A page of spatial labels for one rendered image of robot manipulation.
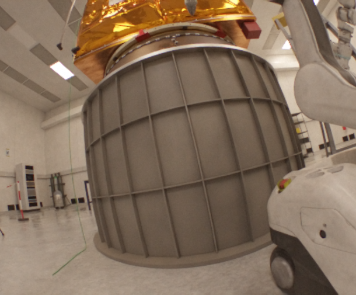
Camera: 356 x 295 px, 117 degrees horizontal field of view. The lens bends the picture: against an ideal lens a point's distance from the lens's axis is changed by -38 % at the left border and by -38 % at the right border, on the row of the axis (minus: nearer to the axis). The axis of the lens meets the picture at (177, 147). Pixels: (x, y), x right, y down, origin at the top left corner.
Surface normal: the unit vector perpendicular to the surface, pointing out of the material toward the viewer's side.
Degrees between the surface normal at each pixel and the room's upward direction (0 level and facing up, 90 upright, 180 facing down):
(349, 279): 90
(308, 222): 90
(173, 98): 90
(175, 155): 90
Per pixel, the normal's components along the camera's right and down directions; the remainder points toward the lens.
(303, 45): -0.98, 0.18
